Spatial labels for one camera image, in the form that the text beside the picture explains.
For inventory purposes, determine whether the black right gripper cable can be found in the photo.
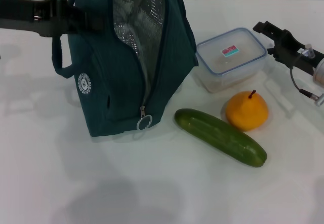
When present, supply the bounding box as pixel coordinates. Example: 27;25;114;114
290;65;324;107

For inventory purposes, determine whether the dark teal insulated lunch bag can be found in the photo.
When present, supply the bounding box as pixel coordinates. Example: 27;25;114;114
52;0;199;137

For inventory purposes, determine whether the clear plastic lunch box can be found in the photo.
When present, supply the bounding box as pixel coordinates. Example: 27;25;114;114
194;27;268;94

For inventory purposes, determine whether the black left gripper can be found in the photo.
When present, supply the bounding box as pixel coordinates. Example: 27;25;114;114
0;0;105;38

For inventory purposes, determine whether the orange pear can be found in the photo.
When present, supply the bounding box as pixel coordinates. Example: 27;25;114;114
225;89;269;132

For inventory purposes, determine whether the metal zipper pull ring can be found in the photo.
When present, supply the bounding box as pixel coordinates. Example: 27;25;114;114
136;104;153;132

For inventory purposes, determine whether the green cucumber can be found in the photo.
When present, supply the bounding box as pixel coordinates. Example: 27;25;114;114
174;108;268;168

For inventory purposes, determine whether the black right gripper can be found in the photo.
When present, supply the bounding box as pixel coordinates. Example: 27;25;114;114
252;21;317;77

